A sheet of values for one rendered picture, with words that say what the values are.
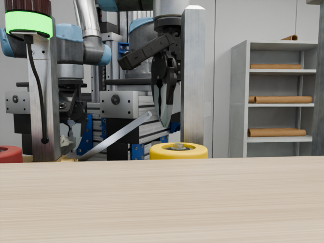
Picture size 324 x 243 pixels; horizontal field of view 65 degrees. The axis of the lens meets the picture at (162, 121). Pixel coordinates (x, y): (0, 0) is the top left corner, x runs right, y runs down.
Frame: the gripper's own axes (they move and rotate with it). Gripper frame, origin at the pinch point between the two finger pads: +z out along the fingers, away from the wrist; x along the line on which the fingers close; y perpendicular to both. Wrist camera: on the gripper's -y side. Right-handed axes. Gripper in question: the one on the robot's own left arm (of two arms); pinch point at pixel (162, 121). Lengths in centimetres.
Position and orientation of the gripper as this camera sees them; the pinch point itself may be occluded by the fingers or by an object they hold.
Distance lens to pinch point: 53.1
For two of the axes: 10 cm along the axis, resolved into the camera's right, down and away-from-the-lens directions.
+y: 9.0, -0.4, 4.3
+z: 0.0, 10.0, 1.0
